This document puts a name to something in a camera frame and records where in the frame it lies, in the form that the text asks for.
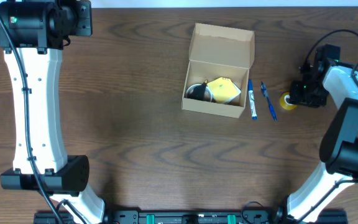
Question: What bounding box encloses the black teardrop-shaped object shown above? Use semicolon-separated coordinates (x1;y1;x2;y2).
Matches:
189;80;208;101

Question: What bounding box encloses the left black cable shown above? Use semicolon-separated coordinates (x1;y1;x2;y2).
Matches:
0;0;90;224

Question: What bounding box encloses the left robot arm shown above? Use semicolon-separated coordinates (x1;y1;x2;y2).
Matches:
0;0;106;223

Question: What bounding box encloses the white tape roll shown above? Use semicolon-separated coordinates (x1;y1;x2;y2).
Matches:
185;83;213;102

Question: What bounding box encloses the blue and white marker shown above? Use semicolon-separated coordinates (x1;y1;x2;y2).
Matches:
247;80;257;120

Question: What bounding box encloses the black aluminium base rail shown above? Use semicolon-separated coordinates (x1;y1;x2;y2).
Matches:
33;210;349;224

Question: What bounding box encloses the blue ballpoint pen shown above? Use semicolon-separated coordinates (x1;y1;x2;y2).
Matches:
260;82;277;121

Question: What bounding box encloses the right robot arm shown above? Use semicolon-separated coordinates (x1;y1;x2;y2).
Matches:
271;44;358;223

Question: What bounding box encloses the small yellow tape roll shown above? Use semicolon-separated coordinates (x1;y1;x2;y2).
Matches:
279;91;297;111

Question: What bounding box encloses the yellow sticky note pad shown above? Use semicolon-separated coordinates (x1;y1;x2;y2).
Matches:
207;77;241;104

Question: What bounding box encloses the open cardboard box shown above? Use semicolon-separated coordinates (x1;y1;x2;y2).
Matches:
181;23;255;118

